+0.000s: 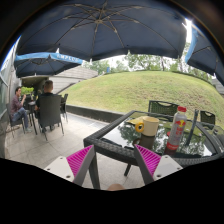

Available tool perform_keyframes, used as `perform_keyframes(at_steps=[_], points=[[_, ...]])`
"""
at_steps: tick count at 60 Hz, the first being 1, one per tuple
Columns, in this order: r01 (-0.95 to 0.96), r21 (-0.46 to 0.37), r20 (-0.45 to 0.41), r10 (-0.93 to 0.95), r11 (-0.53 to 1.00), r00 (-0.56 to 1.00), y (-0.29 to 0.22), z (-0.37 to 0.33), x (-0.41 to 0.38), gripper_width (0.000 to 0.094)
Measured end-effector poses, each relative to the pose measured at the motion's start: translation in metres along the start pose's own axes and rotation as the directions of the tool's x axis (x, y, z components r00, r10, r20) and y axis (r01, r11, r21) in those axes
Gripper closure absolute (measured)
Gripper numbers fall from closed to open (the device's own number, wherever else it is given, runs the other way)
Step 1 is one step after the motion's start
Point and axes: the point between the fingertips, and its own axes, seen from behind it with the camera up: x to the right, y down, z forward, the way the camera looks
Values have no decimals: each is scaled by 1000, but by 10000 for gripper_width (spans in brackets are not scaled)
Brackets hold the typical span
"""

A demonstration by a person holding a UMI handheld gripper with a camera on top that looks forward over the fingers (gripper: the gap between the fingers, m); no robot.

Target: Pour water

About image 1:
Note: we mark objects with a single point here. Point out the black chair in background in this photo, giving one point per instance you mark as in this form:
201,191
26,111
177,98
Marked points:
63,106

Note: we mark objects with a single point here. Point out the small dark café table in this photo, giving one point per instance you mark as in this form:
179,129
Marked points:
31,107

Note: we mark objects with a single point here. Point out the black wicker glass-top table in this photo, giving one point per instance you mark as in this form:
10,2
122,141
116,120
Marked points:
117,140

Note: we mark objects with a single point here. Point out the dark wicker chair behind table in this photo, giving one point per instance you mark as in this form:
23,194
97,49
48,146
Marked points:
162,107

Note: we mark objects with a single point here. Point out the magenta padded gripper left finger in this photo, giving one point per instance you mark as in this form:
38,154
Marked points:
74,167

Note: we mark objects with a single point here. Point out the dark wicker chair far right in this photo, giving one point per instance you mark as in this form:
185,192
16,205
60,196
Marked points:
207,117

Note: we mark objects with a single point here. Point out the large navy patio umbrella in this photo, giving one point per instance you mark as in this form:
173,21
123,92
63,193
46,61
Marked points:
98,29

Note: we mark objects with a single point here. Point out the plastic bottle with red cap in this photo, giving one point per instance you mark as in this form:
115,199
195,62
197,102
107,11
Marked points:
177,129

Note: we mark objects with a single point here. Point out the black chair with seated man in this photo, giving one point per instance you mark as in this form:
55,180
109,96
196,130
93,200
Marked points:
49,111

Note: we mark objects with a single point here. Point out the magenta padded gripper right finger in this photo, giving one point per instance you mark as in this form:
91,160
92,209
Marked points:
153,166

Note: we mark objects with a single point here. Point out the grey chair at left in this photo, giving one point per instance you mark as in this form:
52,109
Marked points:
14,123

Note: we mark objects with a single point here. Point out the cream mug with yellow handle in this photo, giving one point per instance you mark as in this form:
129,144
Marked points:
147,126

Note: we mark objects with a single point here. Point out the navy umbrella at right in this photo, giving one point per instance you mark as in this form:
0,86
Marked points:
203,56

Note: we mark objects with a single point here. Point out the black umbrella pole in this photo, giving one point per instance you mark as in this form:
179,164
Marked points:
196,112

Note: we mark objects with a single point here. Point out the man in maroon shirt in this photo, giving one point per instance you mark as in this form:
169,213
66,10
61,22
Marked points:
17,109

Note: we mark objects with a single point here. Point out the blue umbrella with lettering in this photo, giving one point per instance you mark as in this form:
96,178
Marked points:
44,63

